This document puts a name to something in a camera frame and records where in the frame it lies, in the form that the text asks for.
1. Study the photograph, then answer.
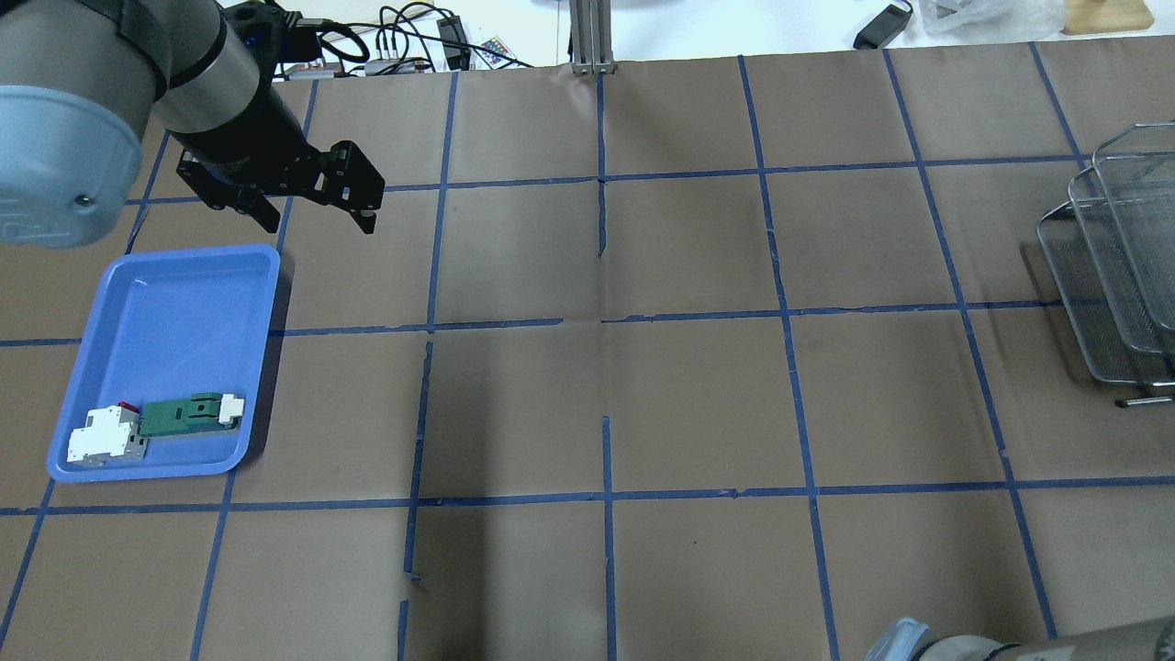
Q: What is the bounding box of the blue plastic tray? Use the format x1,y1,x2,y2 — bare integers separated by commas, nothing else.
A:
46,244,286,484

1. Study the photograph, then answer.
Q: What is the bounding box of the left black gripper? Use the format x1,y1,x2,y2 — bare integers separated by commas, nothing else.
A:
176,139,387,235

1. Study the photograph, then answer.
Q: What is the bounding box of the clear plastic bag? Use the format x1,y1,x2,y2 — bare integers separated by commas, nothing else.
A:
917,1,1069,41

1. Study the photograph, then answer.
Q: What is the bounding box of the metal mesh shelf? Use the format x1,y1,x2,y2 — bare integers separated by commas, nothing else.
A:
1036,121,1174,409

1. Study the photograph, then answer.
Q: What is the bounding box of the aluminium frame post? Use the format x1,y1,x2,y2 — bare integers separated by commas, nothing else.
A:
569,0,617,76

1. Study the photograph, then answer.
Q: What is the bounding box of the white circuit breaker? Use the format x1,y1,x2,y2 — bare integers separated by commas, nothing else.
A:
66,402,148,467

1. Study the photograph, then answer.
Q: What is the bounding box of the black power adapter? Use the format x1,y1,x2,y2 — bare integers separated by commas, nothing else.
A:
852,1,914,50

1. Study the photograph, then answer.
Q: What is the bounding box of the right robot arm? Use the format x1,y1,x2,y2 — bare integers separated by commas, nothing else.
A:
864,616,1174,660

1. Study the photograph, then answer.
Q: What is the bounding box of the green terminal block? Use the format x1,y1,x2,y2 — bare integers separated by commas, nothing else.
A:
139,392,246,438

